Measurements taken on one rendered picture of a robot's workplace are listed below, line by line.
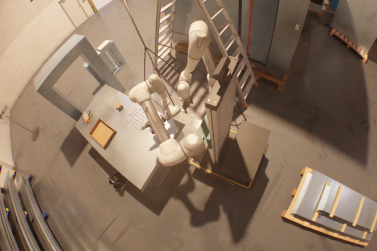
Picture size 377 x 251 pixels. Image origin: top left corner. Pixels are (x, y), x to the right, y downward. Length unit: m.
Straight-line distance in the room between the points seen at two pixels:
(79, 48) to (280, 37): 3.15
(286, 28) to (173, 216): 3.16
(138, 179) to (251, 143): 1.34
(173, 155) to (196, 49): 0.79
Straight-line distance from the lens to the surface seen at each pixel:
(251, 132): 1.69
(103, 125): 2.54
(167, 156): 1.25
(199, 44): 0.99
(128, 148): 2.13
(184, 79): 1.47
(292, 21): 2.40
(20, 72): 10.78
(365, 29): 6.13
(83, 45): 2.88
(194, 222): 2.47
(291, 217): 2.54
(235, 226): 2.48
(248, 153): 1.62
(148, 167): 1.93
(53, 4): 10.65
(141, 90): 1.34
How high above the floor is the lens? 2.39
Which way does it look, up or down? 59 degrees down
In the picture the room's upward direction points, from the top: 20 degrees counter-clockwise
